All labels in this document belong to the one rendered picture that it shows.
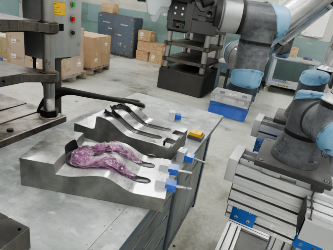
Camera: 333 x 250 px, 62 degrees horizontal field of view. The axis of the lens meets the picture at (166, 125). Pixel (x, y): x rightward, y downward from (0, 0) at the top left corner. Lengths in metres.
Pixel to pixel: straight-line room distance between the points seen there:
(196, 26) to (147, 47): 7.41
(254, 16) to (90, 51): 5.23
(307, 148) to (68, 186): 0.78
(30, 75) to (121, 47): 6.86
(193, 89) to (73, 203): 4.45
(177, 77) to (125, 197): 4.48
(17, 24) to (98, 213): 0.96
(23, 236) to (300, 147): 0.81
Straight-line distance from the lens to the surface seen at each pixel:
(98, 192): 0.98
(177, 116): 1.71
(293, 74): 7.63
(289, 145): 0.94
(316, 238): 0.93
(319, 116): 0.81
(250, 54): 0.68
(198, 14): 0.67
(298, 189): 0.99
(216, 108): 4.48
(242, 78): 0.69
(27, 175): 1.06
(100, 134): 1.34
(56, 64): 1.87
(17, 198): 1.04
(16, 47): 5.61
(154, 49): 7.97
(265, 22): 0.67
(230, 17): 0.65
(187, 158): 1.25
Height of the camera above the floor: 1.43
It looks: 22 degrees down
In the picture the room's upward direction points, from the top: 9 degrees clockwise
